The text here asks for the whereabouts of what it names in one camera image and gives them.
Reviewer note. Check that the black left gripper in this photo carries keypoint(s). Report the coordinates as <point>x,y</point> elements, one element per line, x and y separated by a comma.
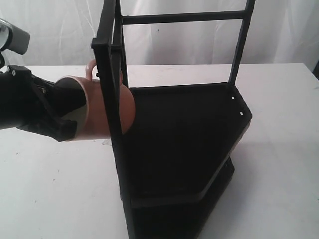
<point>23,103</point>

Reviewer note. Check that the pink ceramic mug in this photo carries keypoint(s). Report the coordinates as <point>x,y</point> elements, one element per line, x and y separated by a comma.
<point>92,122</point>

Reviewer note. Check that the clear tape piece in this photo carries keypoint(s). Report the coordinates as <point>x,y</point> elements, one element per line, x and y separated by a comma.
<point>107,142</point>

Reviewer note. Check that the black metal shelf rack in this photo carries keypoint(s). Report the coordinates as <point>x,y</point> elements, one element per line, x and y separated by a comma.
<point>174,162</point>

